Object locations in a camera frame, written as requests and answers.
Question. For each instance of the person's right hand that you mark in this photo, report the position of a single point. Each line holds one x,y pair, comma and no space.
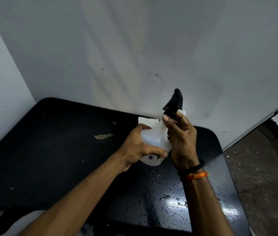
184,144

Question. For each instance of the person's left hand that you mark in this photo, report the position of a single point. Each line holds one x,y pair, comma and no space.
132,147

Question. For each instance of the person's left thumb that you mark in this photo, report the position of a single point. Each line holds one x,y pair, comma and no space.
155,150

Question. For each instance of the person's right thumb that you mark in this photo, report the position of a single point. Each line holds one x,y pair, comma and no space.
169,126

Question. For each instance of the white spray bottle black trigger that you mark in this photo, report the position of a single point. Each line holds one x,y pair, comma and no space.
156,135

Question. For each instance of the person's right forearm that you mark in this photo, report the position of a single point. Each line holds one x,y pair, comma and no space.
203,206

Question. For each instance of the person's left forearm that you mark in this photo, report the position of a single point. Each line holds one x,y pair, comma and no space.
85,196

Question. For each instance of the white sponge block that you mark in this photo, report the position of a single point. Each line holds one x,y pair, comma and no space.
148,121

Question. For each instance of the black thread wristband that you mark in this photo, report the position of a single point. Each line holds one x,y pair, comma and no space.
193,167

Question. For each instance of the orange thread wristband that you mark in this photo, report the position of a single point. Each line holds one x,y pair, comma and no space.
196,175

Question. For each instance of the beige torn paper scrap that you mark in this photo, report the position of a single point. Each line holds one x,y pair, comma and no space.
103,136

